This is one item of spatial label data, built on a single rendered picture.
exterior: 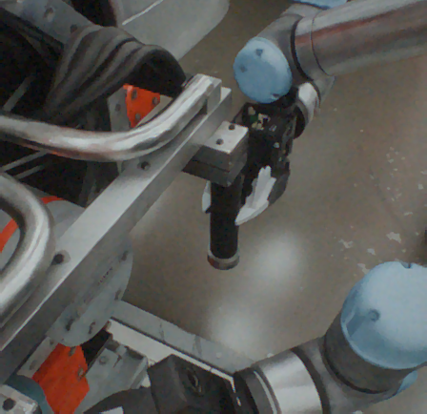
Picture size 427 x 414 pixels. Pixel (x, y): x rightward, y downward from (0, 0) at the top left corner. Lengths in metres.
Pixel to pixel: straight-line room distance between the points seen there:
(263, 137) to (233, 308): 0.96
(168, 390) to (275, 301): 1.18
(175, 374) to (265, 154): 0.35
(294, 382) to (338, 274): 1.19
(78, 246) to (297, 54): 0.35
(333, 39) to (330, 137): 1.57
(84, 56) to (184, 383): 0.31
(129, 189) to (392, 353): 0.24
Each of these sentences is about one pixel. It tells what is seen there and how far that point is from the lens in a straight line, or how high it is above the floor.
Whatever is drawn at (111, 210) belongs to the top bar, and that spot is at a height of 0.98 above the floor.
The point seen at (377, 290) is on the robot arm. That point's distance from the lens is 0.41.
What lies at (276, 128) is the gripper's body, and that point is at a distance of 0.65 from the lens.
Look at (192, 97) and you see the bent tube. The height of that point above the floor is 1.01.
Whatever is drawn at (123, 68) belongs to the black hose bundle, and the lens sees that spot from 0.51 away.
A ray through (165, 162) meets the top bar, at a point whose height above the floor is 0.98.
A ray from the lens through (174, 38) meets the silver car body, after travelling 1.05.
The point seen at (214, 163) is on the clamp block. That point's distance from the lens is 0.54.
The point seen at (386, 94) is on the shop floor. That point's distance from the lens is 2.48.
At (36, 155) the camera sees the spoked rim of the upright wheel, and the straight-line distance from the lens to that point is 0.80.
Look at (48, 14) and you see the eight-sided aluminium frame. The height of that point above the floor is 1.04.
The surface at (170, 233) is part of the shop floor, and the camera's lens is 1.73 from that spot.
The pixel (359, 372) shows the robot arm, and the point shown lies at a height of 0.89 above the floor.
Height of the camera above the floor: 1.28
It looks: 45 degrees down
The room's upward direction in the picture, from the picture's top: straight up
